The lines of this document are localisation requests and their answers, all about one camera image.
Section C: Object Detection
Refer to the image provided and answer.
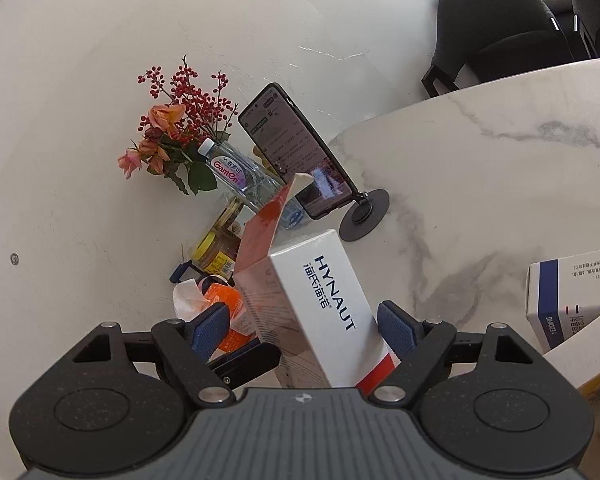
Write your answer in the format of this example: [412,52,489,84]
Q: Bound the white red Hynaut box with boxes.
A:
[234,174,396,393]

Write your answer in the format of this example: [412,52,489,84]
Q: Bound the orange tissue pack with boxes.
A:
[173,275,258,362]

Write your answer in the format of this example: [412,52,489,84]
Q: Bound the yellow lid glass jar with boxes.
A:
[190,197,252,280]

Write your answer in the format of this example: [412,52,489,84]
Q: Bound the black round phone stand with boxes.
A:
[339,188,390,242]

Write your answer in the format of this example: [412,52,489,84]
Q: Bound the small white blue medicine box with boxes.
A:
[526,250,600,352]

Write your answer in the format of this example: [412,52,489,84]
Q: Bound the white yellow medicine box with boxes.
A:
[544,316,600,400]

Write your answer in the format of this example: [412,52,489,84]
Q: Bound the clear Ganten water bottle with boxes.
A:
[198,138,284,214]

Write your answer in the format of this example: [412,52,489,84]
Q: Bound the red berry flower bouquet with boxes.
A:
[117,58,238,195]

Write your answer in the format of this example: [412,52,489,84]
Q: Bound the black smartphone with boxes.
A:
[238,82,355,220]

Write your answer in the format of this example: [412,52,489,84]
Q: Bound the black chair near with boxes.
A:
[422,0,576,98]

